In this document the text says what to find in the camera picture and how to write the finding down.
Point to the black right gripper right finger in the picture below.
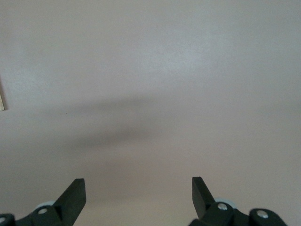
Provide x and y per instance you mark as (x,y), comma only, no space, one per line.
(201,197)

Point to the brown table mat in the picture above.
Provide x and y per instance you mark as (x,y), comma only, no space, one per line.
(152,82)

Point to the wooden cutting board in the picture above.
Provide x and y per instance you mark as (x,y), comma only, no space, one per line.
(1,99)

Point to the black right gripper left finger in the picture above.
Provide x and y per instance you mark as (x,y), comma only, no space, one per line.
(71,202)

